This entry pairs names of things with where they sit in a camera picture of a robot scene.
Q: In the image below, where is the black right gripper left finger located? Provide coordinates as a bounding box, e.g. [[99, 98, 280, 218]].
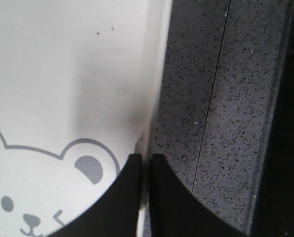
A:
[[51, 154, 143, 237]]

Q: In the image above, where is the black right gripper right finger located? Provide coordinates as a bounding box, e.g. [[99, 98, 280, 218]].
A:
[[149, 154, 245, 237]]

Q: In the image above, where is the cream bear print tray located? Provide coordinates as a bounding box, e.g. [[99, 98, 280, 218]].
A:
[[0, 0, 172, 237]]

